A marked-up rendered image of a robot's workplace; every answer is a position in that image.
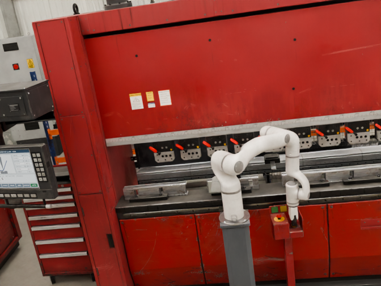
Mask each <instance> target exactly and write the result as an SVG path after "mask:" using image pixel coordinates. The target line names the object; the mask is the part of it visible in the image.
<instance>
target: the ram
mask: <svg viewBox="0 0 381 286"><path fill-rule="evenodd" d="M84 43H85V46H86V51H87V56H88V61H89V64H90V70H91V75H92V80H93V83H94V88H95V94H96V98H97V102H98V107H99V112H100V117H101V122H102V126H103V131H104V135H105V139H109V138H119V137H130V136H140V135H146V134H157V133H167V132H178V131H188V130H195V129H205V128H216V127H226V126H233V125H243V124H254V123H264V122H270V121H281V120H291V119H302V118H308V117H319V116H329V115H340V114H346V113H356V112H367V111H377V110H381V0H357V1H349V2H341V3H333V4H328V5H320V6H312V7H305V8H300V9H292V10H284V11H276V12H268V13H263V14H256V15H248V16H240V17H235V18H227V19H219V20H211V21H207V22H199V23H191V24H183V25H178V26H170V27H162V28H154V29H150V30H141V31H134V32H126V33H118V34H113V35H105V36H98V37H89V38H86V39H84ZM160 90H170V96H171V102H172V105H168V106H160V101H159V95H158V91H160ZM151 91H152V92H153V96H154V101H147V96H146V92H151ZM136 93H141V97H142V103H143V108H141V109H136V110H133V109H132V105H131V101H130V96H129V94H136ZM154 102H155V107H150V108H149V107H148V103H154ZM372 119H381V115H371V116H361V117H350V118H344V119H333V120H323V121H312V122H306V123H295V124H284V125H274V126H272V127H277V128H281V129H284V128H295V127H306V126H312V125H323V124H333V123H344V122H351V121H361V120H372ZM261 128H262V127H257V128H246V129H236V130H229V131H219V132H208V133H197V134H186V135H180V136H169V137H159V138H148V139H142V140H131V141H120V142H110V143H106V144H107V146H118V145H129V144H140V143H146V142H157V141H168V140H178V139H185V138H196V137H206V136H217V135H223V134H234V133H245V132H256V131H260V130H261Z"/></svg>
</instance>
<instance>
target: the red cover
mask: <svg viewBox="0 0 381 286"><path fill-rule="evenodd" d="M324 1H332V0H174V1H167V2H159V3H152V4H148V5H140V6H133V7H125V8H121V9H113V10H106V11H98V12H91V13H86V14H80V15H78V18H79V23H80V26H81V31H82V35H90V34H95V33H103V32H111V31H119V30H127V29H131V28H140V27H147V26H155V25H160V24H167V23H176V22H183V21H188V20H196V19H203V18H212V17H216V16H224V15H232V14H240V13H244V12H253V11H260V10H268V9H276V8H280V7H289V6H296V5H304V4H309V3H316V2H324Z"/></svg>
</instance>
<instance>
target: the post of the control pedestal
mask: <svg viewBox="0 0 381 286"><path fill-rule="evenodd" d="M283 245H284V252H285V266H286V279H287V286H295V273H294V259H293V244H292V238H288V239H283Z"/></svg>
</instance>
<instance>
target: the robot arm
mask: <svg viewBox="0 0 381 286"><path fill-rule="evenodd" d="M284 146H285V159H286V173H287V175H289V176H291V177H293V178H295V179H297V180H298V181H299V182H300V183H301V185H302V188H299V186H298V182H296V181H289V182H287V183H286V202H287V205H288V206H289V216H290V219H291V224H292V226H296V225H297V219H298V207H297V206H298V205H299V200H308V199H309V197H310V184H309V181H308V179H307V178H306V176H305V175H304V174H303V173H302V172H301V171H300V170H299V137H298V136H297V134H296V133H294V132H292V131H288V130H285V129H281V128H277V127H272V126H264V127H262V128H261V130H260V137H256V138H254V139H252V140H250V141H248V142H247V143H245V144H244V145H243V146H242V147H241V149H240V152H239V153H237V154H232V153H229V152H226V151H223V150H219V151H216V152H215V153H213V155H212V157H211V167H212V169H213V171H214V173H215V176H216V177H217V179H218V181H219V183H220V185H221V193H222V201H223V210H224V211H223V212H222V213H221V214H220V215H219V220H220V222H221V223H223V224H225V225H240V224H243V223H245V222H247V221H248V220H249V218H250V214H249V212H247V211H246V210H244V209H243V201H242V191H241V186H240V181H239V179H238V178H237V176H236V175H239V174H240V173H242V172H243V171H244V169H245V168H246V167H247V165H248V163H249V162H250V160H251V159H252V158H254V157H255V156H257V155H259V154H260V153H262V152H265V151H268V150H273V149H278V148H281V147H284Z"/></svg>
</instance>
